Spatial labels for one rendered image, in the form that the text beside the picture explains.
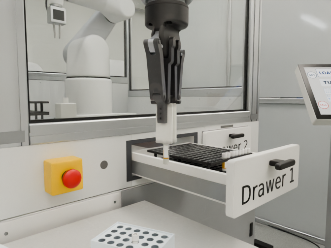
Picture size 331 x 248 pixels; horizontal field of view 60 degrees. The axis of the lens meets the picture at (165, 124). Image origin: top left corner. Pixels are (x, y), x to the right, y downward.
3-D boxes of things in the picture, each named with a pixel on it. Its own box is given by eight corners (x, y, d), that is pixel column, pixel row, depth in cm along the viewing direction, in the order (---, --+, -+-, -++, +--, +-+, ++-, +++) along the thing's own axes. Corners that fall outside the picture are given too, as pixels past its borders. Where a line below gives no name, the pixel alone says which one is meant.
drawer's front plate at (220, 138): (250, 153, 118) (251, 126, 117) (205, 164, 98) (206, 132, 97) (247, 152, 119) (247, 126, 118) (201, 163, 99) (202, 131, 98)
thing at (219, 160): (252, 155, 76) (252, 152, 76) (210, 165, 64) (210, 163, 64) (246, 153, 77) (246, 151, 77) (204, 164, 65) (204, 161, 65)
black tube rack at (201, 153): (251, 176, 76) (252, 152, 76) (210, 191, 64) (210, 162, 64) (189, 162, 92) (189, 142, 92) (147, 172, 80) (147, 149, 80)
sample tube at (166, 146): (170, 163, 52) (170, 138, 51) (167, 165, 51) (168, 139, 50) (164, 163, 52) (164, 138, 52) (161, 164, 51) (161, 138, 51)
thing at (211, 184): (288, 180, 73) (289, 157, 73) (230, 206, 56) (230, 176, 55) (177, 157, 102) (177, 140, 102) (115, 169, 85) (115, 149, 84)
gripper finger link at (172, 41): (176, 38, 48) (173, 36, 47) (174, 104, 49) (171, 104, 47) (155, 40, 50) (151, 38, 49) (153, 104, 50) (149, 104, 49)
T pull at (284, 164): (295, 165, 62) (296, 159, 62) (280, 170, 57) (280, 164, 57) (279, 162, 65) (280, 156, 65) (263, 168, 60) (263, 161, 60)
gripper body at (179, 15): (178, -8, 44) (178, 54, 44) (195, 8, 51) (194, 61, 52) (135, -1, 47) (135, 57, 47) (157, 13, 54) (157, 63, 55)
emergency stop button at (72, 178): (83, 187, 61) (82, 168, 61) (65, 191, 58) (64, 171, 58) (76, 183, 63) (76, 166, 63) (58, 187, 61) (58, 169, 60)
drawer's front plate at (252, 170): (298, 186, 73) (299, 144, 72) (232, 219, 53) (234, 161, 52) (291, 185, 74) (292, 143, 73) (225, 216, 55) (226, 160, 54)
